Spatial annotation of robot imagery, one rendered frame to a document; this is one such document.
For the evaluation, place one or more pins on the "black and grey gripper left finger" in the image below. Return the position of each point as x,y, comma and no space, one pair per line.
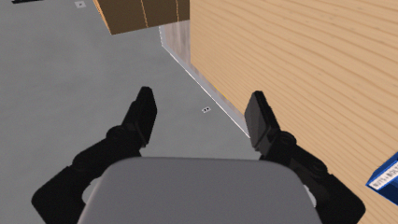
59,201

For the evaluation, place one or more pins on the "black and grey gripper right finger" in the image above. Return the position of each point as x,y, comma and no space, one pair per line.
335,202

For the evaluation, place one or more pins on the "blue rack of bins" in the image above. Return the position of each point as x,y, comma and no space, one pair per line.
386,174

